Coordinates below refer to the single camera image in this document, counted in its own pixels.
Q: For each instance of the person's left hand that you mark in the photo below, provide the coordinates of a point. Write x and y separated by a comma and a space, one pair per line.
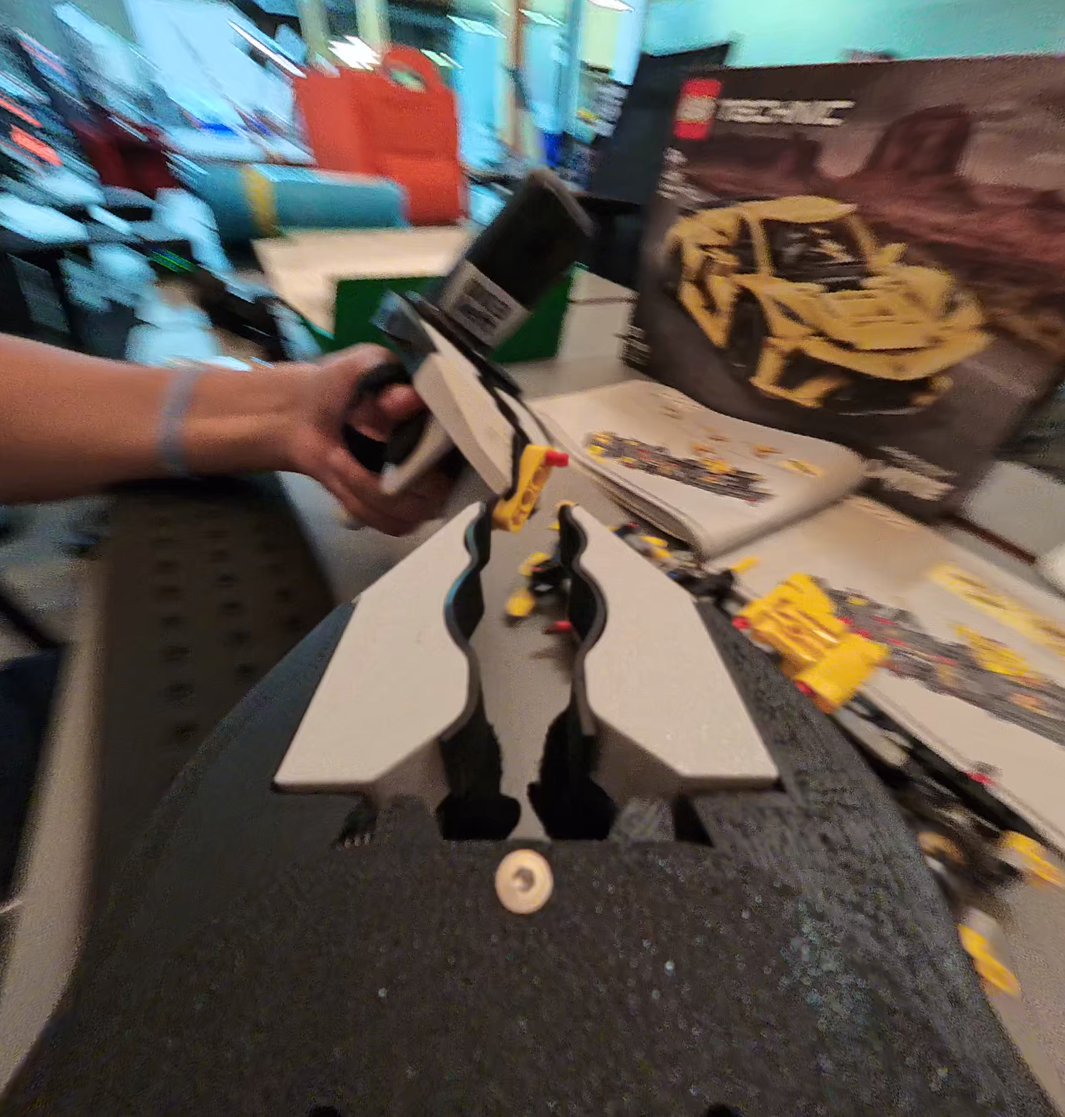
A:
314, 419

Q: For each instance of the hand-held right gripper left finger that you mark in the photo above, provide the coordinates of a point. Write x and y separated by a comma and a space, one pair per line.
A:
375, 689

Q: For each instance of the green storage bin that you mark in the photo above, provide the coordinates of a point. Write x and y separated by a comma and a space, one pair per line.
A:
375, 310

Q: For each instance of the blue wristband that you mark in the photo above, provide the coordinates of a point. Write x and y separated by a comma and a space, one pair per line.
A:
179, 419

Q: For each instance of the lego set box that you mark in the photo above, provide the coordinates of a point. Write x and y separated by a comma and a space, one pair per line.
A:
846, 262

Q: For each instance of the orange plastic case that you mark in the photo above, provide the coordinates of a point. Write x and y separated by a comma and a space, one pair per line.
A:
384, 131

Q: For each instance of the white paper sheet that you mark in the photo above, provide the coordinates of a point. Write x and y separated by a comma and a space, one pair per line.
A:
358, 253

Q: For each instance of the person's left forearm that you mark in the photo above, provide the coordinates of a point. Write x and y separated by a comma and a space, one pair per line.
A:
61, 410

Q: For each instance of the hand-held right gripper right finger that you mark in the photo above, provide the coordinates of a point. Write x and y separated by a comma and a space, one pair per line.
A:
672, 689

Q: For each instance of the lego instruction booklet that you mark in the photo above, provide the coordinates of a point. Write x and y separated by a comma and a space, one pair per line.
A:
759, 489

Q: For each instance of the teal rolled mat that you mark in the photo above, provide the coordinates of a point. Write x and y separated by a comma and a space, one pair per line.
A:
305, 201

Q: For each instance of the lego car chassis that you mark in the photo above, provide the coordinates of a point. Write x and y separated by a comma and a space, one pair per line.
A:
811, 637

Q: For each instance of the yellow lego beam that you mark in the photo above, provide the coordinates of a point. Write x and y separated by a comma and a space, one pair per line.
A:
522, 489

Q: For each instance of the black dotted floor mat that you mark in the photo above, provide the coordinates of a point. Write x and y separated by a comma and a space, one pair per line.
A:
201, 611

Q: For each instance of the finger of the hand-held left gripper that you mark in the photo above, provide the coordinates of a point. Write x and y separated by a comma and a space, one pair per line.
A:
471, 419

